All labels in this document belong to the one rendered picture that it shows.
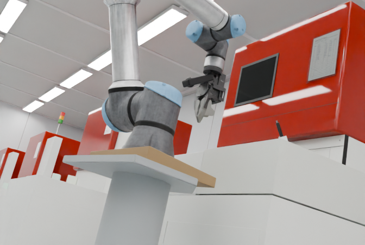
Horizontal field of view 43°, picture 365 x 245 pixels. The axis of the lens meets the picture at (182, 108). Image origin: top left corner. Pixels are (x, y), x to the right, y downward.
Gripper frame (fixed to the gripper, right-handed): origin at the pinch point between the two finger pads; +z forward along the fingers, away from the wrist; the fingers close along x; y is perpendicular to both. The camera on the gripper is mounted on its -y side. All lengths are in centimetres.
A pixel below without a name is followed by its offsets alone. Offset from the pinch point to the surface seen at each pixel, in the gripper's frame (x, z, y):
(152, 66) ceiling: 348, -165, 127
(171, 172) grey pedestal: -41, 30, -28
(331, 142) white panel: -9, -9, 59
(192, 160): -9.1, 17.5, -4.0
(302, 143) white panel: 7, -10, 59
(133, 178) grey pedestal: -30, 32, -33
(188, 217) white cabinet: -13.8, 35.9, -4.0
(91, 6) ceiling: 274, -165, 17
